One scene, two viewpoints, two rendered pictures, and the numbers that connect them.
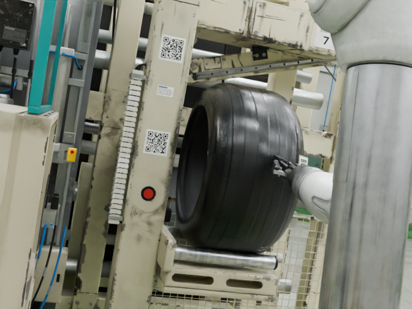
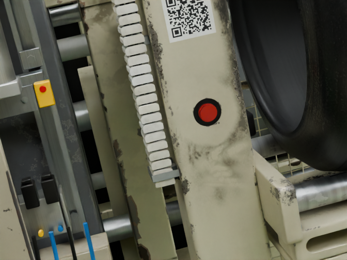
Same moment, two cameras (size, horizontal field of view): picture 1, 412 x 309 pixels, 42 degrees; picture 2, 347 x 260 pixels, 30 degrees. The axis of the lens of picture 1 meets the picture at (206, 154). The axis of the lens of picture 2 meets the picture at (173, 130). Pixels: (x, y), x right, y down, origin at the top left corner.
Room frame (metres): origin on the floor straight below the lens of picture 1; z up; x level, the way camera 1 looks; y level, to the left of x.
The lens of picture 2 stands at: (0.67, 0.09, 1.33)
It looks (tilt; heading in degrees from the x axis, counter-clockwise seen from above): 16 degrees down; 7
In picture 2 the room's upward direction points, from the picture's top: 12 degrees counter-clockwise
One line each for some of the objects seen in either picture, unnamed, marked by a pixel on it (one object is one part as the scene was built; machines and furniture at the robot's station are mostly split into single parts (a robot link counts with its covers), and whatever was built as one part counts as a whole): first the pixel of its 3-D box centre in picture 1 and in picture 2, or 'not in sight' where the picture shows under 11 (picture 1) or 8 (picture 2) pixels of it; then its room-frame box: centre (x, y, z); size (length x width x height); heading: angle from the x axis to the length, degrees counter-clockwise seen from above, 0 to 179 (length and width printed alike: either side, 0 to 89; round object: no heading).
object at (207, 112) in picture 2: (148, 193); (206, 111); (1.67, 0.16, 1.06); 0.03 x 0.02 x 0.03; 105
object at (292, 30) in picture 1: (258, 26); not in sight; (2.13, -0.12, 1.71); 0.61 x 0.25 x 0.15; 105
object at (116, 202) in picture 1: (126, 147); (136, 42); (1.68, 0.25, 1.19); 0.05 x 0.04 x 0.48; 15
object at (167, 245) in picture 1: (160, 240); (253, 176); (1.77, 0.10, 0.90); 0.40 x 0.03 x 0.10; 15
